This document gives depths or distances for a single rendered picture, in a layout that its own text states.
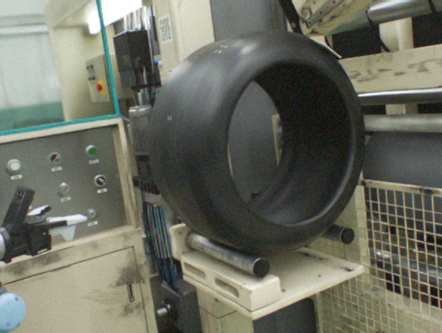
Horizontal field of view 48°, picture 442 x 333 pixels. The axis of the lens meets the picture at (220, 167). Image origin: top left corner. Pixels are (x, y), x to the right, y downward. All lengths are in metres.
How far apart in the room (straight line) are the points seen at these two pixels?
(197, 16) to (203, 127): 0.51
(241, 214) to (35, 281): 0.75
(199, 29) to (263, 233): 0.64
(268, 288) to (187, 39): 0.73
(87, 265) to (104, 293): 0.12
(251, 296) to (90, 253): 0.66
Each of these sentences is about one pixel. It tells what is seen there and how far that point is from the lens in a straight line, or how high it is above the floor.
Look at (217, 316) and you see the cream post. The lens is 1.62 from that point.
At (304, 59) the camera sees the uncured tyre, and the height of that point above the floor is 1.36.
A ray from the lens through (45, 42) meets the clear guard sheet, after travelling 1.63.
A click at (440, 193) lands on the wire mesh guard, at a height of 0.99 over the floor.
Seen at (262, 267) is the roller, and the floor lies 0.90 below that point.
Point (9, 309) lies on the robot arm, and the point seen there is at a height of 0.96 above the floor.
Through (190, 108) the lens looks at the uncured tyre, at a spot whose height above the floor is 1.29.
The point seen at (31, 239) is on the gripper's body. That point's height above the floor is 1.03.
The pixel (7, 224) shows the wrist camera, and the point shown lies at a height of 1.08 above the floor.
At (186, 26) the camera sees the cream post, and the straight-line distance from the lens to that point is 1.48.
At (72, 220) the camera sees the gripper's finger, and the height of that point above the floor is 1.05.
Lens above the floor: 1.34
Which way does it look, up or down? 10 degrees down
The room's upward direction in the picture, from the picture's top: 8 degrees counter-clockwise
